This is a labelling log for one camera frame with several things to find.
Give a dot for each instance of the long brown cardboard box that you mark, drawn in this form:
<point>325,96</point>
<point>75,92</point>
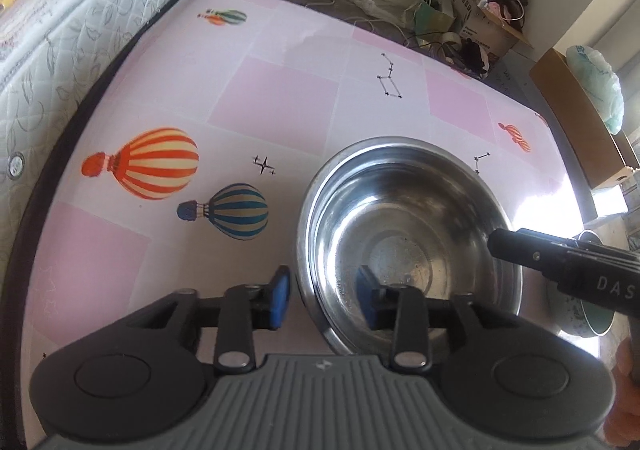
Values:
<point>565,100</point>

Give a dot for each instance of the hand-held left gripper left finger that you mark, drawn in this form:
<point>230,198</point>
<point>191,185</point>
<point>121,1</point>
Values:
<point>281,300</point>

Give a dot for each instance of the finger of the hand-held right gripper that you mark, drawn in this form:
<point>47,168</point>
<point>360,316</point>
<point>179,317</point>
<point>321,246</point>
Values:
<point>520,247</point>

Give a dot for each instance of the green patterned ceramic bowl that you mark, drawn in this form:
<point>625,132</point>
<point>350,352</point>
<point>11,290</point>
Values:
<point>597,320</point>

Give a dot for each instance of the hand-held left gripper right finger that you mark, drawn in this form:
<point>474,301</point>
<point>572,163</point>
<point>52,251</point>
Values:
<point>365,302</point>

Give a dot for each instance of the crumpled clear plastic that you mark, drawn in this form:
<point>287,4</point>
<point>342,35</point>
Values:
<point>365,3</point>

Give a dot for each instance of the person's right hand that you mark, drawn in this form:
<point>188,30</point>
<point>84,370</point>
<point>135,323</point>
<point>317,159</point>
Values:
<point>622,405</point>

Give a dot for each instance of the pale green plastic bag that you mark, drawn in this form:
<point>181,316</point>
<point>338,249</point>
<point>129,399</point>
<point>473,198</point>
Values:
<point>597,80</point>

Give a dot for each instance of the green paper bag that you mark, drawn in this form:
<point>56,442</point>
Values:
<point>430,17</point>

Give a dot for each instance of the white quilted mattress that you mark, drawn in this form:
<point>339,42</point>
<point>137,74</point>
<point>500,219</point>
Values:
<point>75,40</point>

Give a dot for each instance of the open cardboard box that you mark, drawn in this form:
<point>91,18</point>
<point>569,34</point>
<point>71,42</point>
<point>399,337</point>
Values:
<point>480,30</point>

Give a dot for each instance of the grey carton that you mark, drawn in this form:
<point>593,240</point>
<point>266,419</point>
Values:
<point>607,202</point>

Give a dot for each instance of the dark cloth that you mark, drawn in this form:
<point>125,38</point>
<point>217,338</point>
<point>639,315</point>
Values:
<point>475,57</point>

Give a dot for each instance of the deep steel bowl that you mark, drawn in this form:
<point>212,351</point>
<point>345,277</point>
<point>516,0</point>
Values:
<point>400,200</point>

